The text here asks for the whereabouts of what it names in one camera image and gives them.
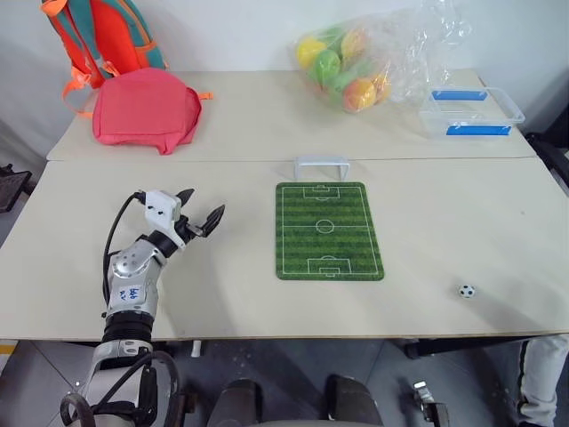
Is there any green toy fruit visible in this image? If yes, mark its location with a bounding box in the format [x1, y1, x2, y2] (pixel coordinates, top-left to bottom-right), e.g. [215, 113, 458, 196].
[312, 49, 343, 85]

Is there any pink fabric backpack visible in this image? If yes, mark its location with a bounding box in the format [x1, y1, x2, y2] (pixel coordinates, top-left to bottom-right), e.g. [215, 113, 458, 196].
[91, 67, 214, 157]

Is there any person's leg in white trousers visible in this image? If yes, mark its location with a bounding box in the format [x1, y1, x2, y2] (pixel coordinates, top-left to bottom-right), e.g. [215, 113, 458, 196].
[517, 333, 569, 427]

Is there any yellow-orange toy fruit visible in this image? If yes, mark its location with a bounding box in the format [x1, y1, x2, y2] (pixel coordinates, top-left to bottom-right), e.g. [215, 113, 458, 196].
[341, 28, 371, 60]

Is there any orange and teal backpack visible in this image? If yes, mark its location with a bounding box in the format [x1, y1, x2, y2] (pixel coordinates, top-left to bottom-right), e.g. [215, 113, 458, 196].
[40, 0, 171, 117]

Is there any clear plastic bag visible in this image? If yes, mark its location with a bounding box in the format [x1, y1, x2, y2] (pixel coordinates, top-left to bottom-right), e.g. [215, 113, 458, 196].
[284, 0, 473, 116]

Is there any black chair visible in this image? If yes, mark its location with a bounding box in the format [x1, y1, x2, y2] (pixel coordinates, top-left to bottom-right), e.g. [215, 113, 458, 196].
[525, 131, 569, 197]

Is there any dark rounded shape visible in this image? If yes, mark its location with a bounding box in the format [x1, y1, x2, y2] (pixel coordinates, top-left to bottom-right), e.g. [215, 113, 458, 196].
[212, 377, 268, 427]
[325, 374, 384, 427]

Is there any black left arm wrist cable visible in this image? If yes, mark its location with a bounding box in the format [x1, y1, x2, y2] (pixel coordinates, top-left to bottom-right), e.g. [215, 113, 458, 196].
[101, 190, 147, 315]

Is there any thick black arm cable loop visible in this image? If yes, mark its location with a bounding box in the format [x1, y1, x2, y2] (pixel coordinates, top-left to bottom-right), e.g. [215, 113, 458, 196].
[60, 350, 182, 427]

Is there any clear plastic container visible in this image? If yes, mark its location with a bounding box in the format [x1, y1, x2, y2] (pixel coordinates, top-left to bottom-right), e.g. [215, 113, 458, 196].
[419, 86, 527, 141]

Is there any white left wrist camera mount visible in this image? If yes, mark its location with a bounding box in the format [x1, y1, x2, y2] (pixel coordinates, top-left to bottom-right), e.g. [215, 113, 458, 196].
[140, 189, 188, 248]

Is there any green soccer field mat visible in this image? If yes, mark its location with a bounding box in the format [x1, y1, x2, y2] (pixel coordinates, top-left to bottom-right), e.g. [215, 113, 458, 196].
[275, 181, 386, 283]

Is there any metal caster foot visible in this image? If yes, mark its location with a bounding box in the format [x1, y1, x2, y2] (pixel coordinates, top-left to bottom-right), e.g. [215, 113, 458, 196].
[412, 380, 451, 423]

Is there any orange-yellow toy fruit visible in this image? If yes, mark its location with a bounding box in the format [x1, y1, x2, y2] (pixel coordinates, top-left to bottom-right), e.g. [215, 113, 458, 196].
[342, 78, 379, 113]

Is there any yellow toy fruit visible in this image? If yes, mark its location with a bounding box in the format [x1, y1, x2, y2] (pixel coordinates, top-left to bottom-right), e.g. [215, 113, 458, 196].
[296, 36, 328, 70]

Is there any blue tape strip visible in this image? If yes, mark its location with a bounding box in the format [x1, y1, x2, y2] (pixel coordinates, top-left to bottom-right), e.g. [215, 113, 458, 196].
[429, 90, 489, 103]
[445, 125, 513, 137]

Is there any black table frame bar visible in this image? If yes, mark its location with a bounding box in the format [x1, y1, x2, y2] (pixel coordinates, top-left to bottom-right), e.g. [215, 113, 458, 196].
[403, 335, 537, 360]

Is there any black mesh object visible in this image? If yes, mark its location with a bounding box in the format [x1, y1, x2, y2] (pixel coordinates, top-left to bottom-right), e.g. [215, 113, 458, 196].
[0, 164, 33, 215]

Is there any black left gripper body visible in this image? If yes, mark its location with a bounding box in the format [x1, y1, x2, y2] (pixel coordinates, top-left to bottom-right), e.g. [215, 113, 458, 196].
[177, 213, 204, 242]

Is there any white miniature goal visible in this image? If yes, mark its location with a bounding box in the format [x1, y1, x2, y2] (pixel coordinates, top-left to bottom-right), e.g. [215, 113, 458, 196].
[293, 155, 349, 183]

